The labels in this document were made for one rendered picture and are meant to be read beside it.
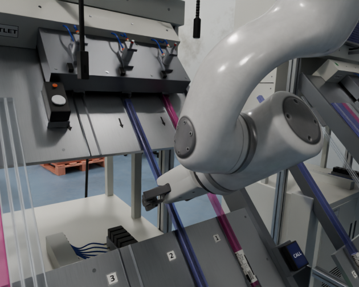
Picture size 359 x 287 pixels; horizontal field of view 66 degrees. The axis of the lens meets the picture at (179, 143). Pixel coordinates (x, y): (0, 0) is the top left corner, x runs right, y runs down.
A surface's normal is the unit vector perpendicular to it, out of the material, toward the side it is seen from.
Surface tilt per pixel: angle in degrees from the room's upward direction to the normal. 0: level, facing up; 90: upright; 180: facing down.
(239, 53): 58
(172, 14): 90
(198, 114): 83
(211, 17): 90
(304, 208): 90
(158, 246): 46
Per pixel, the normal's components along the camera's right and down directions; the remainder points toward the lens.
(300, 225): -0.78, 0.09
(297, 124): 0.48, -0.41
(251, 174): 0.04, 0.89
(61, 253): 0.04, -0.98
